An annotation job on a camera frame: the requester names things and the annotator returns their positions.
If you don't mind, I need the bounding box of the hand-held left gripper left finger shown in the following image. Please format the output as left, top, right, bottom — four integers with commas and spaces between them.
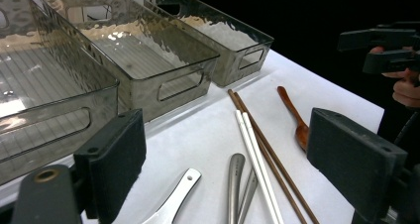
72, 108, 148, 224

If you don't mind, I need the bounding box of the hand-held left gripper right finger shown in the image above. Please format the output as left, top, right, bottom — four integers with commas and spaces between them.
306, 107, 409, 223

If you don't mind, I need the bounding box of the brown wooden chopstick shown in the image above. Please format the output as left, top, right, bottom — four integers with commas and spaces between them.
227, 88, 309, 224
232, 90, 321, 224

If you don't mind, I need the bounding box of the white ceramic spoon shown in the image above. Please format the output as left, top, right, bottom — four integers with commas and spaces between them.
141, 168, 203, 224

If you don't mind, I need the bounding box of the white chopstick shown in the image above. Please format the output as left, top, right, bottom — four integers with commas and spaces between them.
242, 111, 285, 224
234, 110, 281, 224

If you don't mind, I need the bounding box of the transparent grey plastic bin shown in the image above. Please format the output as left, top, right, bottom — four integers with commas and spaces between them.
0, 0, 121, 187
40, 0, 221, 123
143, 0, 275, 88

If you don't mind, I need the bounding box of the metal fork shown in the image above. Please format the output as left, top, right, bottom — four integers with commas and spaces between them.
237, 168, 260, 224

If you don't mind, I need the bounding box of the brown wooden spoon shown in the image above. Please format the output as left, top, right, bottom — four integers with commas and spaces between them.
276, 85, 311, 153

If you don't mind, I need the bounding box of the metal table knife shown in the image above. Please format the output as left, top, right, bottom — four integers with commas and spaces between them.
227, 153, 247, 224

